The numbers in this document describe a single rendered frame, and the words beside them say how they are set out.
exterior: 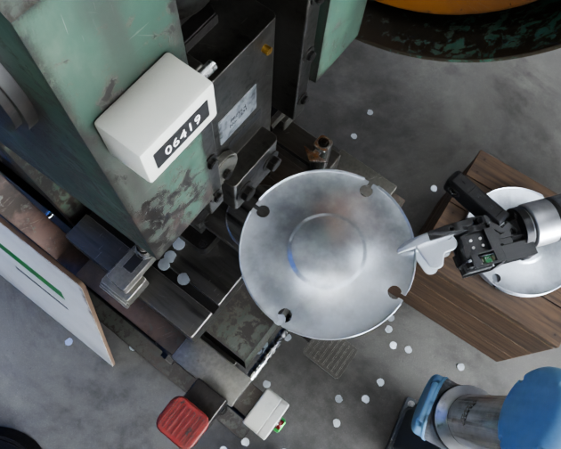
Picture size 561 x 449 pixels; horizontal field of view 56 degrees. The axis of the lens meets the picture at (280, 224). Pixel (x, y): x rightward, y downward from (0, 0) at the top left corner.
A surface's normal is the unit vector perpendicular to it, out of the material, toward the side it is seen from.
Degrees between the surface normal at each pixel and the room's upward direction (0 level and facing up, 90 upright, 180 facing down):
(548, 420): 83
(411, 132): 0
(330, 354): 0
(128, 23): 90
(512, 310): 0
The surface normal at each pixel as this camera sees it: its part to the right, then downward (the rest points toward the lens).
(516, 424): -0.88, -0.47
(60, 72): 0.80, 0.58
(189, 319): 0.04, -0.34
